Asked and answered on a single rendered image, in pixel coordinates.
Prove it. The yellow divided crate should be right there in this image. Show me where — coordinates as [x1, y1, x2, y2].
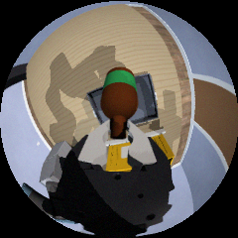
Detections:
[106, 134, 175, 172]

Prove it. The brown bottle with green label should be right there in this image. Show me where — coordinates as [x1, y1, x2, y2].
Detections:
[100, 67, 138, 140]

